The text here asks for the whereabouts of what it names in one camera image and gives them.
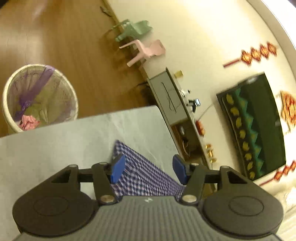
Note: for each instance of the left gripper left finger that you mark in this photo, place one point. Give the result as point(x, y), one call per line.
point(105, 175)

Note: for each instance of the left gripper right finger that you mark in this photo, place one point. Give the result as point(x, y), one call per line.
point(192, 176)

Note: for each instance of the blue plaid shirt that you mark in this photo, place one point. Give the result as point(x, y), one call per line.
point(141, 177)

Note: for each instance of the long grey TV cabinet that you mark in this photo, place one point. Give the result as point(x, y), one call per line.
point(179, 119)

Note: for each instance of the red fruit plate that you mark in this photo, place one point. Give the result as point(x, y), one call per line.
point(200, 128)

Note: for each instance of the black handheld device on stand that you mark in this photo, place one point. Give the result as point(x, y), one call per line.
point(194, 103)

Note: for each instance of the yellow cup on cabinet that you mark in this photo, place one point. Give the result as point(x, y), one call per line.
point(178, 74)

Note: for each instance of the white wicker waste basket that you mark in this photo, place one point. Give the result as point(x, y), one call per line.
point(39, 91)

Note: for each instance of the red hanging knot right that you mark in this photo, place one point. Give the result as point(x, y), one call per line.
point(288, 110)

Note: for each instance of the red hanging knot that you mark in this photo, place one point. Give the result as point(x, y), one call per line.
point(263, 52)
point(288, 110)

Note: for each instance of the pink plastic child chair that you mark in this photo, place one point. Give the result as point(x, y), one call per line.
point(156, 48)

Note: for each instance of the red hanging knot left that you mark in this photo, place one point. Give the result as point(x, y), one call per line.
point(263, 52)

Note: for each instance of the green plastic child chair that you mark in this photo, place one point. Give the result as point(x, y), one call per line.
point(132, 30)

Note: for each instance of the wall TV with patterned cover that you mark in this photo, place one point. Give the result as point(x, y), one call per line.
point(252, 116)

